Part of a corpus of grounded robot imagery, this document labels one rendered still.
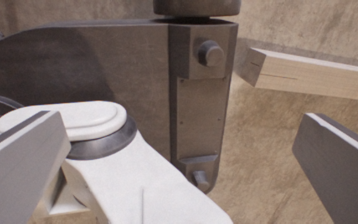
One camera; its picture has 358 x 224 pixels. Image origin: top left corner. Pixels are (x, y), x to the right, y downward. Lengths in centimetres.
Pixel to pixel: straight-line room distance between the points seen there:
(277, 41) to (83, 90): 60
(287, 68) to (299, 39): 16
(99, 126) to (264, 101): 63
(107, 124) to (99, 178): 9
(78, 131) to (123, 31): 22
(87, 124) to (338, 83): 76
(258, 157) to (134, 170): 75
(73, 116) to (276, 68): 54
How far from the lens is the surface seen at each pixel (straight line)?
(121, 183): 30
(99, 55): 46
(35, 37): 48
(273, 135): 95
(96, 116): 36
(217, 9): 44
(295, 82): 73
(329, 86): 83
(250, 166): 101
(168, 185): 29
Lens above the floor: 61
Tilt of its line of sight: 59 degrees down
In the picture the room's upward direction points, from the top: 158 degrees clockwise
